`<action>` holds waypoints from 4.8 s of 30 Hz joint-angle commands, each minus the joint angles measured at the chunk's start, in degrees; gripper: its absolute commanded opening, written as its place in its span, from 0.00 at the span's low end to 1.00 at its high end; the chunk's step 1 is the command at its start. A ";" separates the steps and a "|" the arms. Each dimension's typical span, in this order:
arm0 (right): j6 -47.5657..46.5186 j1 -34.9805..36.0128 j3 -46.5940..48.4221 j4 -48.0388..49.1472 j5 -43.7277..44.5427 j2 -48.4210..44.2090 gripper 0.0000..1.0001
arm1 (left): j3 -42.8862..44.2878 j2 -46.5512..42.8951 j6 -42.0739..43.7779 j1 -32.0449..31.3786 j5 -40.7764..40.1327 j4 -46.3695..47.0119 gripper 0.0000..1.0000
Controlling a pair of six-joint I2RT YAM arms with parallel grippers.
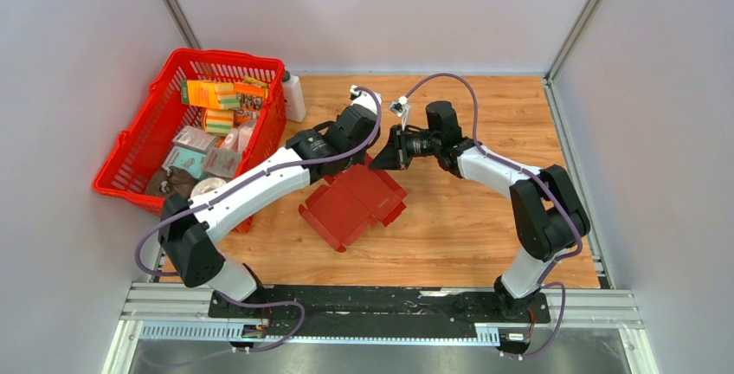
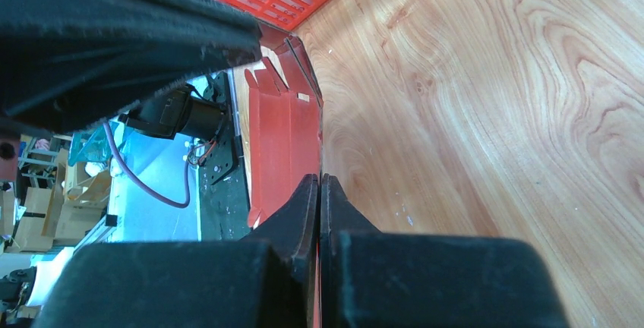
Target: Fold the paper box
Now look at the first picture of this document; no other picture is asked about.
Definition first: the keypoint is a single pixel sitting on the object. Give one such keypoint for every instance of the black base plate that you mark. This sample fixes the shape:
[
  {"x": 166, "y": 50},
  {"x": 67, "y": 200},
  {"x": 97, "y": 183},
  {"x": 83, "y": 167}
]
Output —
[{"x": 378, "y": 312}]

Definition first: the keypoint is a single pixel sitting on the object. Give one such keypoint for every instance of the orange snack packet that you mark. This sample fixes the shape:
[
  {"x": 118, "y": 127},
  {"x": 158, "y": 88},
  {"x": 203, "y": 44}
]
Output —
[{"x": 251, "y": 94}]

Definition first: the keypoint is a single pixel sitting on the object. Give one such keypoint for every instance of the red plastic basket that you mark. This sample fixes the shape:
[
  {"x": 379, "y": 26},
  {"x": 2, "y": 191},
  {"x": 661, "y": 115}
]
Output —
[{"x": 141, "y": 149}]

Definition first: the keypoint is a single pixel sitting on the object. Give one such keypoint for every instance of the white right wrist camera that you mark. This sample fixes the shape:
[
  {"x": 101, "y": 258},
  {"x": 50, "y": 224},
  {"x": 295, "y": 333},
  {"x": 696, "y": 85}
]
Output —
[{"x": 401, "y": 108}]

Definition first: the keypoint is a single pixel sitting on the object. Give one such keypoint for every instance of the orange green box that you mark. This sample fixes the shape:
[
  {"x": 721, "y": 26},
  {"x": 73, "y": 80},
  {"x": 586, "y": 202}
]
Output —
[{"x": 209, "y": 94}]

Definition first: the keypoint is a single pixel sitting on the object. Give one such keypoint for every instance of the right aluminium frame post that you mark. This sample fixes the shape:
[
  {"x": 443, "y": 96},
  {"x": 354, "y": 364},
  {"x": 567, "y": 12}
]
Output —
[{"x": 569, "y": 44}]

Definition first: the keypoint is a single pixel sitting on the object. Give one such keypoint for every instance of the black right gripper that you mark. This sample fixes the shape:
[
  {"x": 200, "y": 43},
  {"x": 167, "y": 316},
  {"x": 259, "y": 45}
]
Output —
[{"x": 395, "y": 154}]

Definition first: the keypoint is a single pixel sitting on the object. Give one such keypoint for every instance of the brown bag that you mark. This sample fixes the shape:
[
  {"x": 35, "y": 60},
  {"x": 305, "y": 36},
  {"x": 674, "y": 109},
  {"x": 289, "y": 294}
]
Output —
[{"x": 166, "y": 182}]

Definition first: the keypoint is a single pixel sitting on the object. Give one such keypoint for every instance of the teal white packet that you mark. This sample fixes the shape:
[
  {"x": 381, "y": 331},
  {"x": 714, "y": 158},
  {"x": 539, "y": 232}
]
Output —
[{"x": 187, "y": 160}]

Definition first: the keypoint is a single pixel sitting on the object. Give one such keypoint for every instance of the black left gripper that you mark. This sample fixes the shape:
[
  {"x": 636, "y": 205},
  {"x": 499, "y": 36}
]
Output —
[{"x": 361, "y": 159}]

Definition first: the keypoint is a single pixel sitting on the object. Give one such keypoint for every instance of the pink white box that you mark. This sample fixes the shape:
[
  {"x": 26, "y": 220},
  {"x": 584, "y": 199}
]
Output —
[{"x": 195, "y": 139}]

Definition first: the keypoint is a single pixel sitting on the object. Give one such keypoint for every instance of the yellow green sponge pack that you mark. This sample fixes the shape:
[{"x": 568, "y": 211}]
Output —
[{"x": 218, "y": 121}]

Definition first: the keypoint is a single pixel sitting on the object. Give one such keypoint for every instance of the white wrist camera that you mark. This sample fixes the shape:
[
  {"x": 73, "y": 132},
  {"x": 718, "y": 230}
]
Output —
[
  {"x": 401, "y": 108},
  {"x": 369, "y": 100}
]

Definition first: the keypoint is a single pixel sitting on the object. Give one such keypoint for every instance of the white plastic bottle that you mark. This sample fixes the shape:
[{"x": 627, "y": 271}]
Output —
[{"x": 293, "y": 97}]

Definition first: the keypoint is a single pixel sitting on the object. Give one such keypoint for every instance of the white tape roll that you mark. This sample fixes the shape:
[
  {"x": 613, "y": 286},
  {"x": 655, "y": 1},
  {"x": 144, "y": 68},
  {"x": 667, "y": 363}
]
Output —
[{"x": 207, "y": 185}]

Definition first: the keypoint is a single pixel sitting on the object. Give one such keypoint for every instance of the red paper box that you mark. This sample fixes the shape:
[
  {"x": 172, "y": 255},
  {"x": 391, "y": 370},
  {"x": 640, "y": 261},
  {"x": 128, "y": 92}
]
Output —
[{"x": 341, "y": 209}]

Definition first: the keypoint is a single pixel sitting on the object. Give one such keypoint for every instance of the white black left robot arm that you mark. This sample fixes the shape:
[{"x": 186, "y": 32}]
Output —
[{"x": 190, "y": 228}]

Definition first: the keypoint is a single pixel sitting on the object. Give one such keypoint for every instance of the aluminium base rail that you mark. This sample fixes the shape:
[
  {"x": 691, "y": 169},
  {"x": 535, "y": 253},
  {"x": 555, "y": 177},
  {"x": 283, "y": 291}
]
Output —
[{"x": 171, "y": 311}]

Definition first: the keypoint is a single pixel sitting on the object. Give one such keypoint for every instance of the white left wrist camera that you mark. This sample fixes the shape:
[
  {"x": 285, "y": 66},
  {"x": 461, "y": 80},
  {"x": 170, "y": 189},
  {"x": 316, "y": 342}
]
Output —
[{"x": 369, "y": 100}]

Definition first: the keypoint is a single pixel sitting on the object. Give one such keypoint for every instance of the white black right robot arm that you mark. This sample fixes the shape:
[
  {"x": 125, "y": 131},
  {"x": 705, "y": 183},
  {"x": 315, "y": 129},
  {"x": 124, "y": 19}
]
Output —
[{"x": 549, "y": 217}]

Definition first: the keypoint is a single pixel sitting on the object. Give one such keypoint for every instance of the pink grey packet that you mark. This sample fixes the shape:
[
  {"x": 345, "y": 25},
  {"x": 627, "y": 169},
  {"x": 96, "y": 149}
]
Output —
[{"x": 221, "y": 162}]

